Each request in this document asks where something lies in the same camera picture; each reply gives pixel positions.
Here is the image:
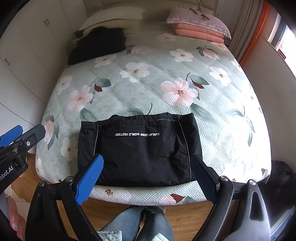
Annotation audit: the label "person's left hand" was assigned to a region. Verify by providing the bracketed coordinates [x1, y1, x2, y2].
[6, 197, 26, 232]

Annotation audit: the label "upholstered headboard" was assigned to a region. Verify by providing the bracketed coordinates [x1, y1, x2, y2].
[92, 0, 218, 15]

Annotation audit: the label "folded pink blanket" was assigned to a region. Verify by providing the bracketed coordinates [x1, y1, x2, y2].
[174, 23, 226, 44]

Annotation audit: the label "window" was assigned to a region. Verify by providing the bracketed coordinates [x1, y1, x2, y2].
[267, 14, 296, 77]

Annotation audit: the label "beige curtain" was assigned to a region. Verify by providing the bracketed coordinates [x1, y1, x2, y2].
[229, 0, 264, 61]

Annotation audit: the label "white wardrobe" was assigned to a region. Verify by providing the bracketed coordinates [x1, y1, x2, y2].
[0, 0, 93, 130]

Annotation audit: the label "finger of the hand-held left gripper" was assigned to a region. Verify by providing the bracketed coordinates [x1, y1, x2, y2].
[13, 124, 46, 152]
[0, 125, 24, 148]

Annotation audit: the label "cream pillow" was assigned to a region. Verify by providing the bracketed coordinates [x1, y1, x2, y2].
[78, 20, 144, 36]

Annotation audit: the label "wooden hanging ornament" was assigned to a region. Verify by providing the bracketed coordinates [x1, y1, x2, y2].
[190, 0, 211, 19]

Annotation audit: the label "black hooded jacket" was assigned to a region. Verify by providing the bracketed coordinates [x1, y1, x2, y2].
[77, 112, 204, 188]

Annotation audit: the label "person's left leg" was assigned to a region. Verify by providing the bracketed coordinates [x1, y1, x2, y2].
[101, 206, 149, 241]

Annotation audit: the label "mauve patterned pillow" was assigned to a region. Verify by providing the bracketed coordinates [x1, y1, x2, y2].
[166, 8, 232, 39]

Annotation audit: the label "black round object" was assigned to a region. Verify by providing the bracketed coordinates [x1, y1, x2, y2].
[269, 159, 295, 186]

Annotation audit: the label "person's right leg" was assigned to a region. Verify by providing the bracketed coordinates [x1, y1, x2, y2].
[144, 206, 175, 241]

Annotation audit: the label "folded dark clothes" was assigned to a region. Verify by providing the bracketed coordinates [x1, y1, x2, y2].
[67, 27, 127, 66]

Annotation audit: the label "person's leg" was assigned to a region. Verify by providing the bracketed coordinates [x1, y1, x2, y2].
[101, 206, 149, 241]
[144, 206, 175, 241]

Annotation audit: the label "floral green bed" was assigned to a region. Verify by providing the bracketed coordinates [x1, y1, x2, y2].
[35, 30, 271, 205]

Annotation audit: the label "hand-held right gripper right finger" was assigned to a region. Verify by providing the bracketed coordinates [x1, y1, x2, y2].
[191, 155, 277, 241]

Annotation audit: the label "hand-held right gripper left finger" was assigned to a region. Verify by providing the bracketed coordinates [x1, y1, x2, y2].
[25, 153, 104, 241]

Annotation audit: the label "white pillow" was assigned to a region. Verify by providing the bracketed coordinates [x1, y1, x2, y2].
[81, 6, 144, 26]

